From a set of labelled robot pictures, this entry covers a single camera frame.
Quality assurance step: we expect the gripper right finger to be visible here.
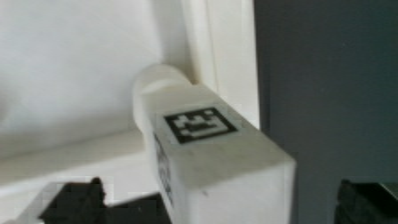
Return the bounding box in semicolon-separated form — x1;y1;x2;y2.
334;180;398;224

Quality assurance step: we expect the white square table top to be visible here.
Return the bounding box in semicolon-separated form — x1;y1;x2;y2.
0;0;193;158

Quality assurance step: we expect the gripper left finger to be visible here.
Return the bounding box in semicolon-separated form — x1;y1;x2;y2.
16;176;113;224

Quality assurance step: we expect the white U-shaped fence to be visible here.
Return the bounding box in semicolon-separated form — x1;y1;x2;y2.
0;0;259;223

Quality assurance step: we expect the white table leg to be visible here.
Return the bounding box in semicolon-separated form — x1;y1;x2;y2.
133;64;296;224

